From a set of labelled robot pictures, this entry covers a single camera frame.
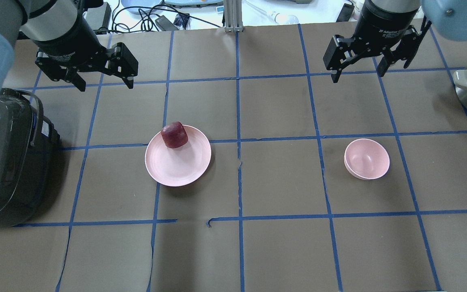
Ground red apple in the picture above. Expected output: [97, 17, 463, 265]
[161, 121, 189, 148]

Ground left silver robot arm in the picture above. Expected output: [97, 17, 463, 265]
[0, 0, 139, 91]

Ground dark grey rice cooker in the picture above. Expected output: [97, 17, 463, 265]
[0, 88, 60, 228]

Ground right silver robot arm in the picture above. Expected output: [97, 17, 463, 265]
[323, 0, 467, 83]

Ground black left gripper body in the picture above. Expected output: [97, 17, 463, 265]
[31, 14, 108, 75]

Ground pink plate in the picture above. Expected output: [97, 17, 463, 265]
[144, 125, 212, 187]

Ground aluminium frame post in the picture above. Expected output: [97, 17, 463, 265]
[223, 0, 244, 33]

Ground light bulb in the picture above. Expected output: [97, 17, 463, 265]
[268, 11, 300, 25]

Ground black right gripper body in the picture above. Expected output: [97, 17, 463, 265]
[351, 2, 420, 56]

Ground pink bowl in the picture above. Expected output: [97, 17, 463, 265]
[343, 138, 390, 180]

